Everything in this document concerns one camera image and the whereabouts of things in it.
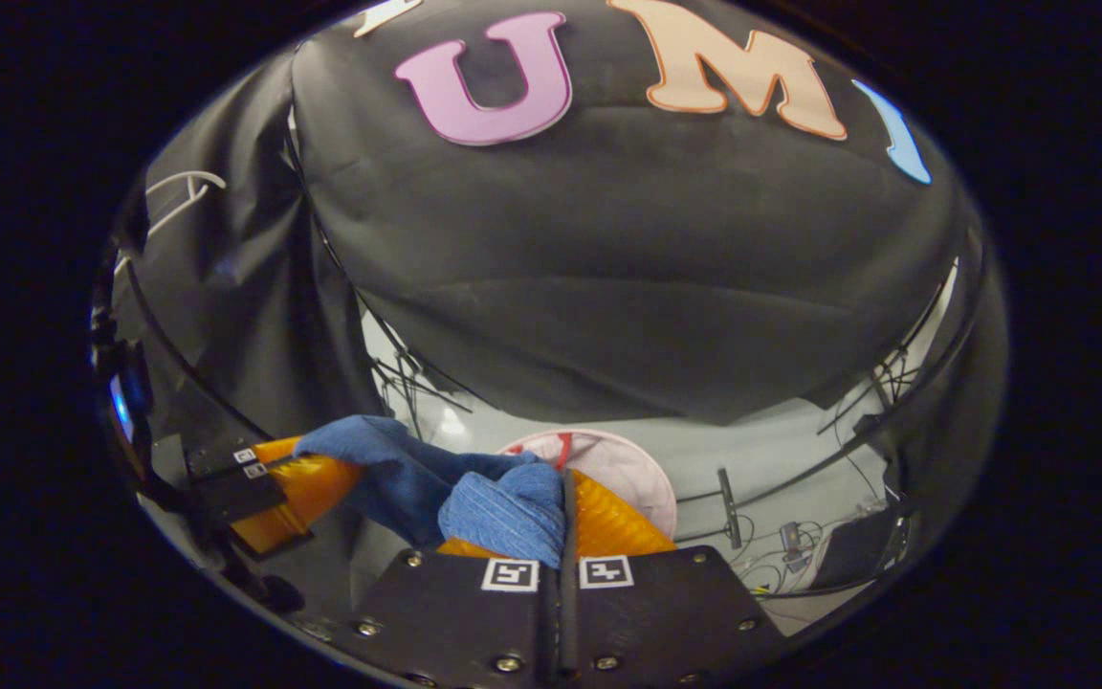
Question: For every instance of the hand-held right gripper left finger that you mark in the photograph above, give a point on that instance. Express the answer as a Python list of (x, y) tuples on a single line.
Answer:
[(455, 622)]

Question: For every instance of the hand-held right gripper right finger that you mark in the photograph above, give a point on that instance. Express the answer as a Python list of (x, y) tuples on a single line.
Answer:
[(666, 612)]

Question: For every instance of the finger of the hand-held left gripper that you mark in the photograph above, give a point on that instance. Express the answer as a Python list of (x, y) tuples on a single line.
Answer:
[(216, 459), (235, 498)]

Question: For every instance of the pink laundry hamper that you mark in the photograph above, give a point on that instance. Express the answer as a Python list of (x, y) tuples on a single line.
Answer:
[(623, 474)]

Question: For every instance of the white plastic hanger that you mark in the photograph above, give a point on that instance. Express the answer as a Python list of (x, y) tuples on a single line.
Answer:
[(183, 196)]

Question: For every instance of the black clothes rack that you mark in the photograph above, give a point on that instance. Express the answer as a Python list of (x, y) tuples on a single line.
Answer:
[(895, 411)]

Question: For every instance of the black equipment box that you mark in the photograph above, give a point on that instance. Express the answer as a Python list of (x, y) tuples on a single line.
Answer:
[(857, 550)]

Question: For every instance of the black backdrop stand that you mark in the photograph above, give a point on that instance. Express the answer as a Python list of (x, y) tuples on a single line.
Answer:
[(407, 378), (891, 368)]

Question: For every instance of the black backdrop cloth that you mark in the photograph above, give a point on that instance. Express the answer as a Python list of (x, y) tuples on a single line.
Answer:
[(608, 268)]

